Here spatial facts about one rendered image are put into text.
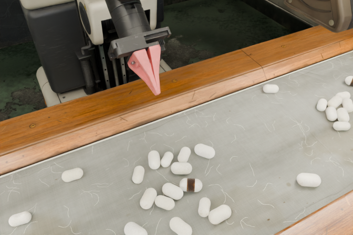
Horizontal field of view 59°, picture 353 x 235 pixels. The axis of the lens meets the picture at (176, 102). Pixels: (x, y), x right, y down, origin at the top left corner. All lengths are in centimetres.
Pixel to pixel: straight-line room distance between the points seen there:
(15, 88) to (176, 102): 155
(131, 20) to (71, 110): 23
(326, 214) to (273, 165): 12
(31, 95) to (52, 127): 139
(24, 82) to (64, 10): 94
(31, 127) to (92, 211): 21
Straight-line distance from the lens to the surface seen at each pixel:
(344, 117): 70
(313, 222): 52
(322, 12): 35
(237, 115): 66
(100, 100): 67
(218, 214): 50
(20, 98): 203
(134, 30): 53
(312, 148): 65
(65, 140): 62
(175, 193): 51
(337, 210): 55
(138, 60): 51
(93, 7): 98
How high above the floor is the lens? 120
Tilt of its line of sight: 42 degrees down
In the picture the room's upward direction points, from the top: straight up
